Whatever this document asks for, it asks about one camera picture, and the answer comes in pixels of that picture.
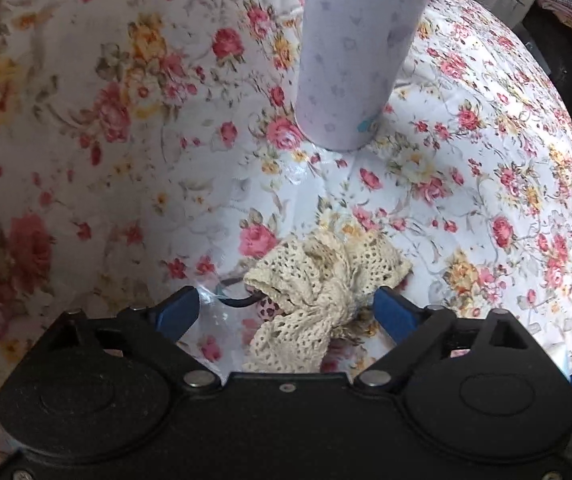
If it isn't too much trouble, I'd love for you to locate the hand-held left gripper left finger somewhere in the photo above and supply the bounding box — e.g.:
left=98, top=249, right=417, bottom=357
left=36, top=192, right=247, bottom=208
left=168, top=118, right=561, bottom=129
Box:
left=53, top=285, right=223, bottom=390

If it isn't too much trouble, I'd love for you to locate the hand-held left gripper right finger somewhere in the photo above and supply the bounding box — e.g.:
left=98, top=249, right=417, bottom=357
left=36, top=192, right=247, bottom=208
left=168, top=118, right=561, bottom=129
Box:
left=353, top=285, right=542, bottom=392

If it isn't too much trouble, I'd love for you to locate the cream lace bow hair tie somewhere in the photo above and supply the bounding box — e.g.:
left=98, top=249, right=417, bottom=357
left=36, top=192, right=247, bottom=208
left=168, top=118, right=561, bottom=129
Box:
left=216, top=232, right=415, bottom=374

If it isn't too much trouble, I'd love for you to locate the floral tablecloth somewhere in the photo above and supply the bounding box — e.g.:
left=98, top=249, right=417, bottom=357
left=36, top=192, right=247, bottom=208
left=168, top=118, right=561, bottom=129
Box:
left=166, top=0, right=572, bottom=376

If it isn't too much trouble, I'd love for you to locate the lavender water bottle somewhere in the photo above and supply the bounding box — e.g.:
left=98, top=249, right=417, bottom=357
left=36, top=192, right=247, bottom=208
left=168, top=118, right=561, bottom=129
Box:
left=293, top=0, right=440, bottom=152

